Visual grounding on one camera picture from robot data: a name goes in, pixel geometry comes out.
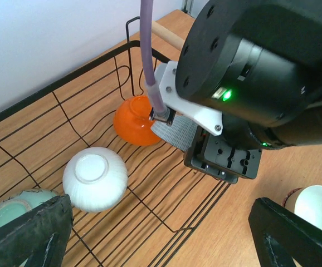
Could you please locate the pale green bowl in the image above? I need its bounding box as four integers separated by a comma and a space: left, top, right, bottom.
0, 189, 58, 227

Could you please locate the orange bowl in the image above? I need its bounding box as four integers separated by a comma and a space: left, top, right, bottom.
113, 95, 160, 146

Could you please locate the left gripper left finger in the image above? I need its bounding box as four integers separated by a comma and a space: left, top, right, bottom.
0, 195, 73, 266

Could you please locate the red bottom bowl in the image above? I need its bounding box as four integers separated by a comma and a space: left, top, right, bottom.
281, 187, 303, 207

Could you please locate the white bowl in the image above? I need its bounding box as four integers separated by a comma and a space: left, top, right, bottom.
294, 185, 322, 230
62, 147, 128, 213

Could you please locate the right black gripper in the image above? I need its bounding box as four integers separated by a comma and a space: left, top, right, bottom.
184, 126, 262, 184

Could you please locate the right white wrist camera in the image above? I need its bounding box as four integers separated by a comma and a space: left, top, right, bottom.
151, 61, 223, 152

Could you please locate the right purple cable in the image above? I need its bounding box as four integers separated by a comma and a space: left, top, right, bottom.
139, 0, 175, 126

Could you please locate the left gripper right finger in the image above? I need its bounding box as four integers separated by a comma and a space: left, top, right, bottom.
248, 197, 322, 266

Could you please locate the black wire dish rack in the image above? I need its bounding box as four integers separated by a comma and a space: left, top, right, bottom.
0, 16, 231, 267

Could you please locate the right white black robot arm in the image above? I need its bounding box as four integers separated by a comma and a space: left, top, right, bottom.
175, 1, 322, 184

